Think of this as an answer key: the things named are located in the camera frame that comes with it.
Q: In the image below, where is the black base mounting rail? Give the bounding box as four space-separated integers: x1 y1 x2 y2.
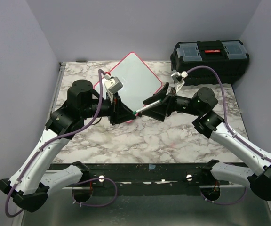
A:
43 162 230 196

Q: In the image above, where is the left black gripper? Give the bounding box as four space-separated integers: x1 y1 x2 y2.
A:
81 90 136 125

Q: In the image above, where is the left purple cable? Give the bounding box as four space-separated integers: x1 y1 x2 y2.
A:
5 68 118 217

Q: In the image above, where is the whiteboard with pink frame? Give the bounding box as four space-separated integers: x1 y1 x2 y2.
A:
93 51 163 125

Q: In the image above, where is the green whiteboard marker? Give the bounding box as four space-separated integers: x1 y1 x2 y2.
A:
133 100 161 115

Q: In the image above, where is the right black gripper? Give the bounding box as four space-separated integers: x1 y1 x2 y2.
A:
142 83 202 121

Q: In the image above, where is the black toolbox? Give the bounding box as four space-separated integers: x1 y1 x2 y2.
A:
170 40 250 84

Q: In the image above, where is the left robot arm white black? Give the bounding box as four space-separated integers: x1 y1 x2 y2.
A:
0 77 135 212

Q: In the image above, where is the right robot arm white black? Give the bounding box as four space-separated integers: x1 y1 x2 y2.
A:
142 83 271 201

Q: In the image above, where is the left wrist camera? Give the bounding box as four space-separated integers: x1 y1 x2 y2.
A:
104 76 123 94

